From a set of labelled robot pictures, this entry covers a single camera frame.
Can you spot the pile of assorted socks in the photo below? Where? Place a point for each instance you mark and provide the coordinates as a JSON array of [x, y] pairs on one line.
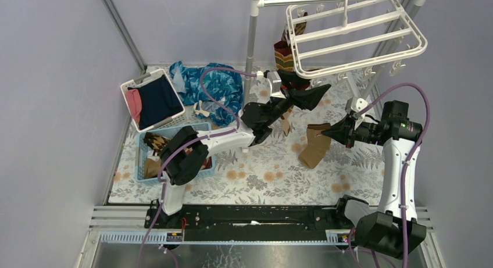
[[157, 143]]

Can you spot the pink folded garment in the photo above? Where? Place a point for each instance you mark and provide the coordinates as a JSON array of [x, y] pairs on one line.
[[134, 104]]

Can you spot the light blue sock basket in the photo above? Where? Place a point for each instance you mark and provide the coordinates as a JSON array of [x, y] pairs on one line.
[[143, 151]]

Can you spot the floral patterned table mat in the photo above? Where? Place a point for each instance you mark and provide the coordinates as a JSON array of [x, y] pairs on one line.
[[271, 173]]

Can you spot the red cuff multicolour sock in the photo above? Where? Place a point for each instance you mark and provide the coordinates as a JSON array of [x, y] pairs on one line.
[[283, 56], [285, 123]]

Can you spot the white clip drying hanger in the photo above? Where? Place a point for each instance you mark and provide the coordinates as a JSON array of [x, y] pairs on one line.
[[347, 56]]

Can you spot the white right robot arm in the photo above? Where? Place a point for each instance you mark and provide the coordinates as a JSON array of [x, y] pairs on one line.
[[391, 229]]

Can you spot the dark navy folded garment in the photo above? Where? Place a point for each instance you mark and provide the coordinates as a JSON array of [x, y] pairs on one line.
[[159, 102]]

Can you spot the tan brown cuff sock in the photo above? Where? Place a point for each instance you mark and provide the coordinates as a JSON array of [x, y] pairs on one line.
[[317, 145]]

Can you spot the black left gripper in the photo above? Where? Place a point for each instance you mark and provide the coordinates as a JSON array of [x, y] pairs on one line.
[[292, 100]]

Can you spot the white plastic basket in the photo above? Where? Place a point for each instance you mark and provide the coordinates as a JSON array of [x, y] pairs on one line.
[[145, 79]]

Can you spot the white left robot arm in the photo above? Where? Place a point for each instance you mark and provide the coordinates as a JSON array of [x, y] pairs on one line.
[[185, 153]]

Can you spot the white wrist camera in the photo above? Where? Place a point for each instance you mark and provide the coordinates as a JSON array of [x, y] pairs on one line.
[[274, 81], [354, 106]]

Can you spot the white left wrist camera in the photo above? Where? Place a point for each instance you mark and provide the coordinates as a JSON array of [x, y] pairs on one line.
[[274, 81]]

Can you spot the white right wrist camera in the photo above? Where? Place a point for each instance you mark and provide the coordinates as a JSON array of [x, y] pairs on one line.
[[354, 106]]

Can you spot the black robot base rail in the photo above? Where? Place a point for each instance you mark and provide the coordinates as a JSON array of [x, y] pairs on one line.
[[249, 223]]

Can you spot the silver white drying rack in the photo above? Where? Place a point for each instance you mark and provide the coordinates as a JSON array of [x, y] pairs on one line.
[[401, 40]]

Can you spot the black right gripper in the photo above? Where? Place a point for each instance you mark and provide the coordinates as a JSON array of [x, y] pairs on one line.
[[344, 131]]

